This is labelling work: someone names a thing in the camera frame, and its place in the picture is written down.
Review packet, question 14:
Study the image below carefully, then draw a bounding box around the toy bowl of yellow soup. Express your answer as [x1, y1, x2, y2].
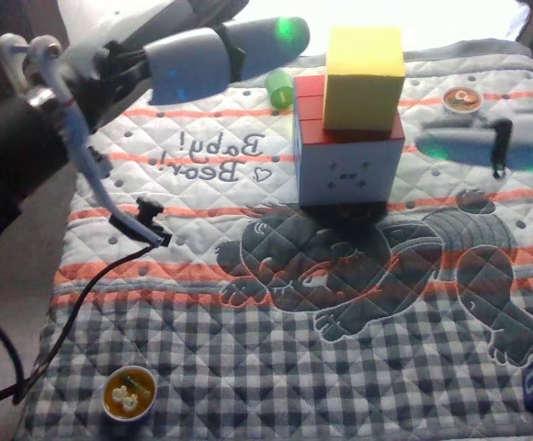
[100, 366, 158, 423]

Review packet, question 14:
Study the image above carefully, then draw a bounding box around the Rubik's cube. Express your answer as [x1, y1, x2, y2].
[292, 74, 407, 209]

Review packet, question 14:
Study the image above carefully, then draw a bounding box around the green toy cylinder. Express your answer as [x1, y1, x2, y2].
[264, 69, 294, 109]

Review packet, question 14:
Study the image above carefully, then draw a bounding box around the yellow cube block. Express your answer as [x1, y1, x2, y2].
[323, 26, 407, 138]

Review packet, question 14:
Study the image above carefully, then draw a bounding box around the toy bowl of red soup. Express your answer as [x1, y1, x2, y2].
[441, 86, 483, 116]

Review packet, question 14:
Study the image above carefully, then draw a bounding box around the grey quilt with printed bear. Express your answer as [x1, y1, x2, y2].
[16, 39, 533, 441]

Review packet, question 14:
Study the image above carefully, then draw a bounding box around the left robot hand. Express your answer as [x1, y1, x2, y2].
[57, 0, 312, 130]

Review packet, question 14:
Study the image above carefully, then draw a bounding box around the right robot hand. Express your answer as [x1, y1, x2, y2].
[414, 109, 533, 181]

